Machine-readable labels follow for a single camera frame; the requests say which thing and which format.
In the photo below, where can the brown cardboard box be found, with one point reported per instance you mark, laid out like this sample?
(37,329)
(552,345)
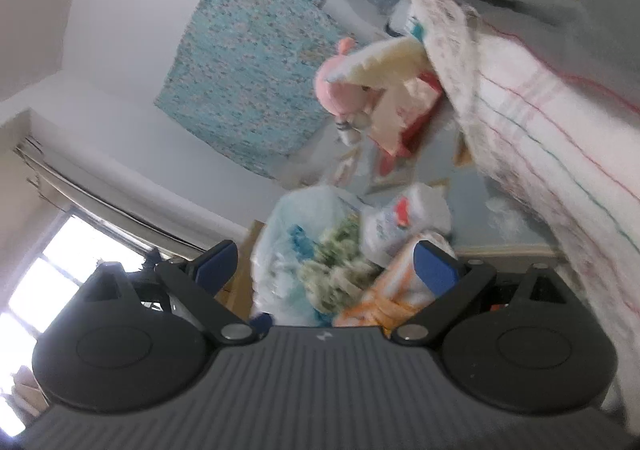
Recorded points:
(242,275)

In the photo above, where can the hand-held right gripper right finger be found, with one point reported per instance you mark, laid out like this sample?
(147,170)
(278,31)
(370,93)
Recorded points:
(435,270)

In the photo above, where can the red white snack packet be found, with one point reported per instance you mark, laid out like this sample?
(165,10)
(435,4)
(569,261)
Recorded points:
(407,115)

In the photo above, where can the orange white bag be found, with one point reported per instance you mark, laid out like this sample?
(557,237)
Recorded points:
(390,290)

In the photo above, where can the green white patterned cloth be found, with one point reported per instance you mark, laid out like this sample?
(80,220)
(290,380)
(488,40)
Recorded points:
(335,265)

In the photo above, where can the white plastic bag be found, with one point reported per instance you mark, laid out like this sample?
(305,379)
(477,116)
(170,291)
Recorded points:
(285,250)

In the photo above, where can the window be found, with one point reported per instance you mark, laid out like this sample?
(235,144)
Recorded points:
(45,290)

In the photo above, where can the pink plush toy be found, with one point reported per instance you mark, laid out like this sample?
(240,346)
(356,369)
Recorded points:
(340,90)

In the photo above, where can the teal patterned wall cloth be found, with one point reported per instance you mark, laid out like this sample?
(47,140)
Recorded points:
(250,65)

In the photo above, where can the pale yellow fleece cloth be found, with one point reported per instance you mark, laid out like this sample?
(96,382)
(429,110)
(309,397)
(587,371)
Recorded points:
(390,58)

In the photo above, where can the dark green printed cloth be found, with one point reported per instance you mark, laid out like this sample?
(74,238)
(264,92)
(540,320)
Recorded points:
(575,25)

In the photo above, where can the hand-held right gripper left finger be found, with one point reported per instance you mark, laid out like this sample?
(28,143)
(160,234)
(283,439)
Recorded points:
(217,262)

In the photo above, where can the white striped quilt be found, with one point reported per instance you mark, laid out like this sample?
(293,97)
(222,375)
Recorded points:
(550,140)

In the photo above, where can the white tissue pack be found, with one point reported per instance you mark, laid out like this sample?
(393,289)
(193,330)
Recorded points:
(395,225)

